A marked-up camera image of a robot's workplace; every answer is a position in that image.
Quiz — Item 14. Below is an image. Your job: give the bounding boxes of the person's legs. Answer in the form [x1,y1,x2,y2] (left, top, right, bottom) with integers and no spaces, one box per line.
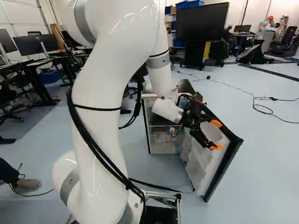
[0,157,42,191]

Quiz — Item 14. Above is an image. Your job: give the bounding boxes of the black floor cable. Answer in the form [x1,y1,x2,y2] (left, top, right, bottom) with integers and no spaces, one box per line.
[209,78,299,124]

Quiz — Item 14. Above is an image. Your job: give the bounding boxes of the black fridge door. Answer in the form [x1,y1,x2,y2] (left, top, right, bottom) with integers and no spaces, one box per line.
[179,102,244,203]

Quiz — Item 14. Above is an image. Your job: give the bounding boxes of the small black white fridge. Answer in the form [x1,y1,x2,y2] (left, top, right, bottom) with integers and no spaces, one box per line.
[141,78,204,156]

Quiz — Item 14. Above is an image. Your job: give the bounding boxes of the black computer monitor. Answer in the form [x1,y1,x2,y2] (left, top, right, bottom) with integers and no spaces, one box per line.
[0,28,18,55]
[12,34,59,57]

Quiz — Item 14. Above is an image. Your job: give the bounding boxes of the large black screen on stand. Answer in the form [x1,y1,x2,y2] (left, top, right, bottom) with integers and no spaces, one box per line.
[175,1,230,71]

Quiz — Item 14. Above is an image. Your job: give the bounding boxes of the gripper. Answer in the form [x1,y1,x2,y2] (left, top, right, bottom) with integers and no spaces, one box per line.
[179,93,225,151]

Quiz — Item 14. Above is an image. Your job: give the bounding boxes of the black desk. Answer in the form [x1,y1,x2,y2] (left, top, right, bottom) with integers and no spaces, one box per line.
[0,57,62,106]

